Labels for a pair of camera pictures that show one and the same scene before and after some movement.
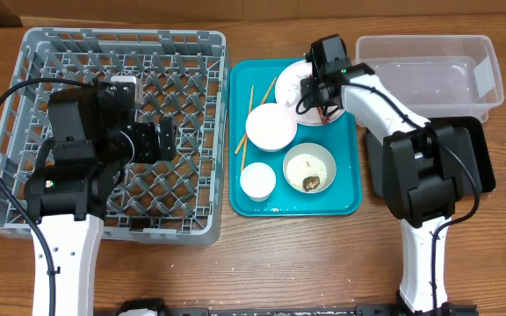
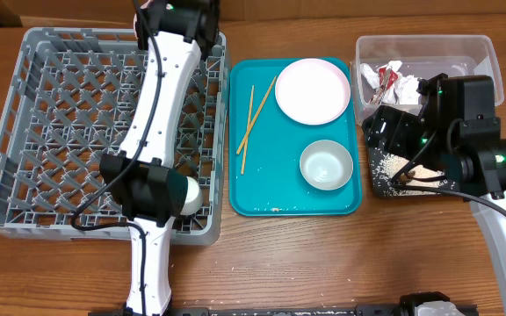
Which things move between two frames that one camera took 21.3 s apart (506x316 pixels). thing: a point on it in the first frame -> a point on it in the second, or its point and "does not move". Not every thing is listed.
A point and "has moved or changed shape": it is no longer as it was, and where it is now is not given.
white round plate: [288, 94] does not move
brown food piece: [310, 183] has moved or changed shape
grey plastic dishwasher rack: [184, 77] does not move
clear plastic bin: [438, 75] does not move
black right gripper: [307, 101] -> [401, 126]
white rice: [303, 166] has moved or changed shape
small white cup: [257, 180] -> [194, 198]
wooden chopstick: [247, 129] does not move
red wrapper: [324, 119] -> [387, 77]
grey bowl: [317, 149] -> [326, 165]
